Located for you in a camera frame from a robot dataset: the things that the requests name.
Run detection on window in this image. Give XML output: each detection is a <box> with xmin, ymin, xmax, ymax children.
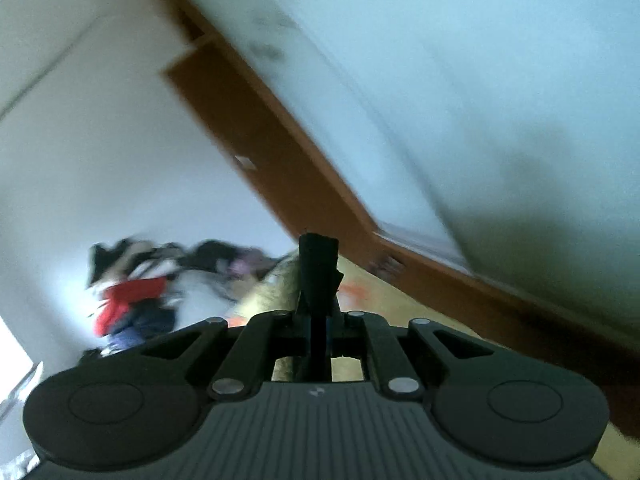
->
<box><xmin>0</xmin><ymin>321</ymin><xmax>43</xmax><ymax>420</ymax></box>

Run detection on black pants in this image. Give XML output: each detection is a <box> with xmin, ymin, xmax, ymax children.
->
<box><xmin>294</xmin><ymin>233</ymin><xmax>343</xmax><ymax>384</ymax></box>

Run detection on black garment on pile top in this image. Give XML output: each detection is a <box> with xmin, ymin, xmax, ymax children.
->
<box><xmin>87</xmin><ymin>238</ymin><xmax>153</xmax><ymax>287</ymax></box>

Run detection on black dark clothes by wall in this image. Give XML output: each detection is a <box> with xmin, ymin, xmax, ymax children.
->
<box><xmin>180</xmin><ymin>240</ymin><xmax>265</xmax><ymax>275</ymax></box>

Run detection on brown wooden door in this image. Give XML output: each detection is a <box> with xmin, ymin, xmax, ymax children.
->
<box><xmin>167</xmin><ymin>0</ymin><xmax>639</xmax><ymax>352</ymax></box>

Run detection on dark blue folded clothes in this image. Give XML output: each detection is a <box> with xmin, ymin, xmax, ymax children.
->
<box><xmin>107</xmin><ymin>306</ymin><xmax>177</xmax><ymax>351</ymax></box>

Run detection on white wardrobe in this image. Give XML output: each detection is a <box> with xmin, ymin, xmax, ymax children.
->
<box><xmin>191</xmin><ymin>0</ymin><xmax>639</xmax><ymax>332</ymax></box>

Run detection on yellow cartoon bed quilt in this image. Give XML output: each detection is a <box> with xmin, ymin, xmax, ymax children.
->
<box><xmin>224</xmin><ymin>251</ymin><xmax>640</xmax><ymax>480</ymax></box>

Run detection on grey clothes heap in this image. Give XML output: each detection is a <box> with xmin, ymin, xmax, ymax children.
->
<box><xmin>170</xmin><ymin>271</ymin><xmax>247</xmax><ymax>330</ymax></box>

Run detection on red puffer jacket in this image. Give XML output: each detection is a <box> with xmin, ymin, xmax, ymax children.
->
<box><xmin>94</xmin><ymin>276</ymin><xmax>168</xmax><ymax>337</ymax></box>

